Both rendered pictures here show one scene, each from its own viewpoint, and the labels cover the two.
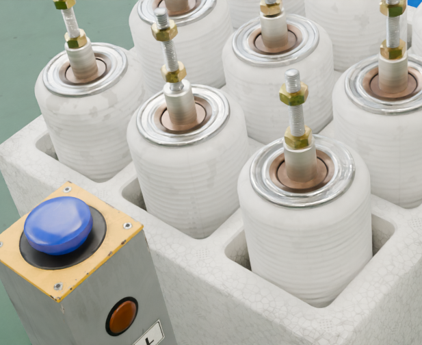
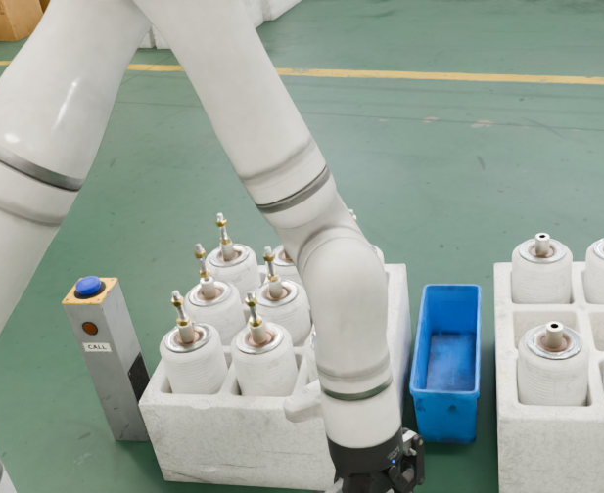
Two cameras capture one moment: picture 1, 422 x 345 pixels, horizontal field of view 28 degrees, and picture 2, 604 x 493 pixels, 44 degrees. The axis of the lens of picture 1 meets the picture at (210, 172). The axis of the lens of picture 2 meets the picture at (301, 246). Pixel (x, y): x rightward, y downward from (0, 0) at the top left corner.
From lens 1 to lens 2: 102 cm
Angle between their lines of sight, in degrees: 46
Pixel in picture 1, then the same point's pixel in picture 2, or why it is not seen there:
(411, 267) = (198, 408)
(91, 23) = (409, 251)
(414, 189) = (244, 389)
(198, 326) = not seen: hidden behind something
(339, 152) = (202, 341)
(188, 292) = not seen: hidden behind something
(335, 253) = (172, 375)
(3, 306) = not seen: hidden behind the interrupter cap
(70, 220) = (86, 285)
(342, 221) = (171, 362)
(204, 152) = (192, 309)
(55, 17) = (404, 237)
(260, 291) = (162, 372)
